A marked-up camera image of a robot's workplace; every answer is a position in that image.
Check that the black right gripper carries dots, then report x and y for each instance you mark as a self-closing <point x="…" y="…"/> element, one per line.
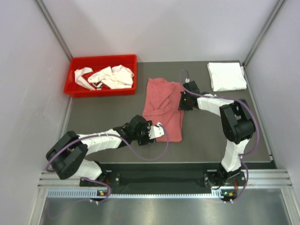
<point x="182" y="107"/>

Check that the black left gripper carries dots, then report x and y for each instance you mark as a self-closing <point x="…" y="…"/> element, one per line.
<point x="147" y="140"/>

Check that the pink t shirt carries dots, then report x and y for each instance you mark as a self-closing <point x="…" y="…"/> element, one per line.
<point x="162" y="105"/>

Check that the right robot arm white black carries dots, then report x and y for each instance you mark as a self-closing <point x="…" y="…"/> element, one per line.
<point x="237" y="123"/>

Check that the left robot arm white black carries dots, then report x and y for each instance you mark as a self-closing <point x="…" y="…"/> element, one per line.
<point x="67" y="156"/>

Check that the folded white t shirt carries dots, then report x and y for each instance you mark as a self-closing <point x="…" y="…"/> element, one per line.
<point x="226" y="76"/>

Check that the white and red t shirt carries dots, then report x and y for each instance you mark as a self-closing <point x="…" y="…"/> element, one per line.
<point x="117" y="77"/>

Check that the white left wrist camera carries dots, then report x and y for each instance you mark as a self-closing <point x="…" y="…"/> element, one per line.
<point x="156" y="131"/>

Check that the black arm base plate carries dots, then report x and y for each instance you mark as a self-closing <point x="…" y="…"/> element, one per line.
<point x="196" y="176"/>

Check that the grey slotted cable duct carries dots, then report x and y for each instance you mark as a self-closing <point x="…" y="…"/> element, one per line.
<point x="98" y="194"/>

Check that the aluminium frame rail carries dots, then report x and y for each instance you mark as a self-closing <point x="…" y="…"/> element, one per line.
<point x="269" y="178"/>

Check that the right aluminium corner post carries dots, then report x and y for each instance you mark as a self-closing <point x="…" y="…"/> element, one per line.
<point x="263" y="32"/>

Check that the aluminium corner post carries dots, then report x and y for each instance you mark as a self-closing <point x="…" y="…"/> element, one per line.
<point x="53" y="27"/>
<point x="263" y="32"/>

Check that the left aluminium corner post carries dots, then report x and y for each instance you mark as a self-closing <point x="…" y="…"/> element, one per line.
<point x="53" y="27"/>

